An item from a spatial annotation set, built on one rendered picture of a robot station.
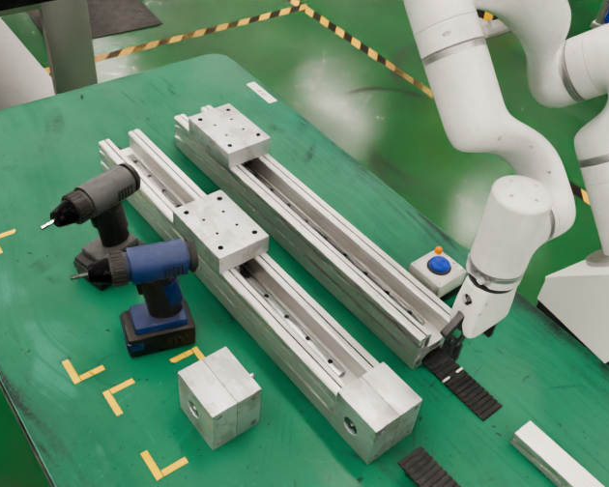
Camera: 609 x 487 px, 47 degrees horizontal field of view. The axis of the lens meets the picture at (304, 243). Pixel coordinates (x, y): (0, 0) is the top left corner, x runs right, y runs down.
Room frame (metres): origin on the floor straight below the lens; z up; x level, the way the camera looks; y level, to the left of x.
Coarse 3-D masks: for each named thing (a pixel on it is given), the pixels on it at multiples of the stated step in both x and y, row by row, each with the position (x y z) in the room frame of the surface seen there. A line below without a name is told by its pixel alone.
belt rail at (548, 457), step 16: (528, 432) 0.65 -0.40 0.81; (528, 448) 0.63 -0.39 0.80; (544, 448) 0.63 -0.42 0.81; (560, 448) 0.63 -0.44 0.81; (544, 464) 0.60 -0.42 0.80; (560, 464) 0.60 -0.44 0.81; (576, 464) 0.61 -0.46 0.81; (560, 480) 0.59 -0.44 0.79; (576, 480) 0.58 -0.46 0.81; (592, 480) 0.58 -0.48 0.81
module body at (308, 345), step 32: (128, 160) 1.18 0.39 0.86; (160, 160) 1.19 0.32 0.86; (160, 192) 1.09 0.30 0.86; (192, 192) 1.10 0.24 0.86; (160, 224) 1.04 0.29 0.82; (256, 256) 0.93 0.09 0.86; (224, 288) 0.87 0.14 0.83; (256, 288) 0.88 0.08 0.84; (288, 288) 0.86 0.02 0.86; (256, 320) 0.80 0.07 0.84; (288, 320) 0.81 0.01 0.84; (320, 320) 0.80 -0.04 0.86; (288, 352) 0.74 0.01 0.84; (320, 352) 0.75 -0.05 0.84; (352, 352) 0.73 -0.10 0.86; (320, 384) 0.67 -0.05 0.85
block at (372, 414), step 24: (360, 384) 0.66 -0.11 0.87; (384, 384) 0.67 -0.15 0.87; (336, 408) 0.64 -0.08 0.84; (360, 408) 0.62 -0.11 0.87; (384, 408) 0.63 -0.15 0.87; (408, 408) 0.63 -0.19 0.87; (360, 432) 0.60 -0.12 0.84; (384, 432) 0.59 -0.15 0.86; (408, 432) 0.64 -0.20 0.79; (360, 456) 0.59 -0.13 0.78
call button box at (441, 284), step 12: (432, 252) 1.03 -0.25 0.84; (420, 264) 0.99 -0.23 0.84; (456, 264) 1.00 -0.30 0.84; (420, 276) 0.96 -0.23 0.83; (432, 276) 0.96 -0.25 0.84; (444, 276) 0.96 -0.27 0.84; (456, 276) 0.97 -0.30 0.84; (432, 288) 0.94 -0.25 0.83; (444, 288) 0.94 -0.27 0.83; (456, 288) 0.97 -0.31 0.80; (444, 300) 0.95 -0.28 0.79
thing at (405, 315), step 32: (192, 160) 1.31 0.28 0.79; (256, 160) 1.25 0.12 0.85; (256, 192) 1.12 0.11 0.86; (288, 192) 1.16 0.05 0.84; (288, 224) 1.04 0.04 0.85; (320, 224) 1.08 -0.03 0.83; (320, 256) 0.98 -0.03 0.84; (352, 256) 1.00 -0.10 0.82; (384, 256) 0.97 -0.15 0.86; (352, 288) 0.90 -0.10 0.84; (384, 288) 0.92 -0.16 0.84; (416, 288) 0.90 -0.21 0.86; (384, 320) 0.84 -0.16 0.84; (416, 320) 0.85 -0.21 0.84; (448, 320) 0.83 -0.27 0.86; (416, 352) 0.78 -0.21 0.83
